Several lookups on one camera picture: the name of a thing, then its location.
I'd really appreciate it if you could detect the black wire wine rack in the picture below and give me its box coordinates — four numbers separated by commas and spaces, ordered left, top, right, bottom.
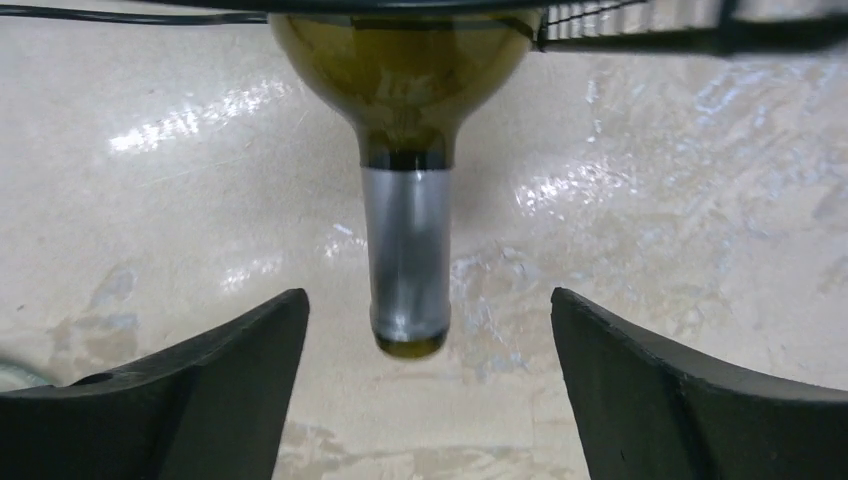
1, 1, 847, 57

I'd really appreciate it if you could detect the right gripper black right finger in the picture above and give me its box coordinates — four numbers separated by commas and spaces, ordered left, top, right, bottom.
551, 288, 847, 479

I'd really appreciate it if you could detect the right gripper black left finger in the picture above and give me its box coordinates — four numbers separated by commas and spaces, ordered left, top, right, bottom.
1, 289, 310, 479

